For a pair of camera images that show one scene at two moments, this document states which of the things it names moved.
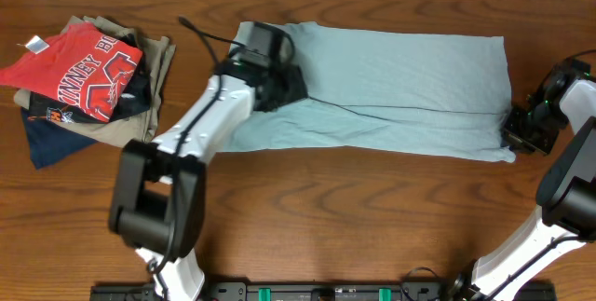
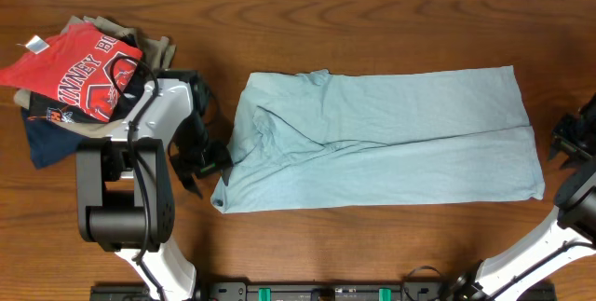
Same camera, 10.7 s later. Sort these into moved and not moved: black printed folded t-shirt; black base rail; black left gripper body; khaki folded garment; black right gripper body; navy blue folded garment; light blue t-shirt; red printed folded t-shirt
Moved: black left gripper body; light blue t-shirt; black right gripper body
Not moved: navy blue folded garment; khaki folded garment; black base rail; red printed folded t-shirt; black printed folded t-shirt
